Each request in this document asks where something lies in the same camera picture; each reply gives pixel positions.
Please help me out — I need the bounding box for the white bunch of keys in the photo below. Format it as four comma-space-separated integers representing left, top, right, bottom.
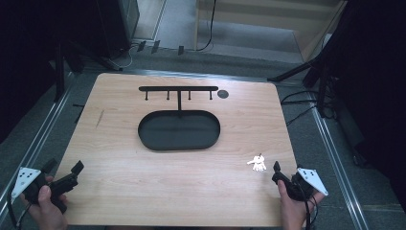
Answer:
246, 152, 267, 173

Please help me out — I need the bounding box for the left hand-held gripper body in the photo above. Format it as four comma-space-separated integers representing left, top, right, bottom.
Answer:
11, 167, 79, 205

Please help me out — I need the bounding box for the person's right hand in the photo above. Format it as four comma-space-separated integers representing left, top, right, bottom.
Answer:
277, 180, 326, 230

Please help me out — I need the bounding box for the black cabinet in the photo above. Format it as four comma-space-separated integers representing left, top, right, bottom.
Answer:
95, 0, 141, 59

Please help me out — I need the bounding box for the person's left hand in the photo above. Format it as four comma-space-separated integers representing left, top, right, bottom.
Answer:
20, 185, 70, 230

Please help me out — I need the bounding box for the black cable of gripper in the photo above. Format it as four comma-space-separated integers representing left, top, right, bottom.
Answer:
6, 188, 33, 230
301, 191, 320, 230

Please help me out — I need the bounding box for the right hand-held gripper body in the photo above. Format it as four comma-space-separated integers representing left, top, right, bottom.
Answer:
271, 167, 329, 202

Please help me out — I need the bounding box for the black hanging cable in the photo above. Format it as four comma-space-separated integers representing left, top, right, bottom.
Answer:
195, 0, 218, 53

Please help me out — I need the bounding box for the metal floor rail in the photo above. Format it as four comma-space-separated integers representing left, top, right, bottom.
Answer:
306, 92, 372, 230
0, 87, 72, 221

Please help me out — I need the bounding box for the light wooden platform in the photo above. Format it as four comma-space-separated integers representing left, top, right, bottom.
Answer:
194, 0, 349, 62

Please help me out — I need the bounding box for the black key rack with tray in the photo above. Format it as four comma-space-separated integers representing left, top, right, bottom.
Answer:
137, 85, 221, 152

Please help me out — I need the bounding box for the black floor cable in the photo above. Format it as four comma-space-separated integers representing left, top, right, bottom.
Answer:
280, 90, 320, 127

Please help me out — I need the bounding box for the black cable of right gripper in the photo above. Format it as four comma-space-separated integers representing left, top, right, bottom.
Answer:
301, 191, 320, 230

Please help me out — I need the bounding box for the black metal stand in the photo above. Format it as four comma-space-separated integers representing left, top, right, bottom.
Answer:
267, 52, 334, 119
53, 39, 124, 104

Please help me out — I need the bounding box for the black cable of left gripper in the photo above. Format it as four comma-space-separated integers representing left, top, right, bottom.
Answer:
6, 188, 33, 230

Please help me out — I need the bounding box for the white floor cable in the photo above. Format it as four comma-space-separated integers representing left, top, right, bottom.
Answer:
107, 43, 134, 70

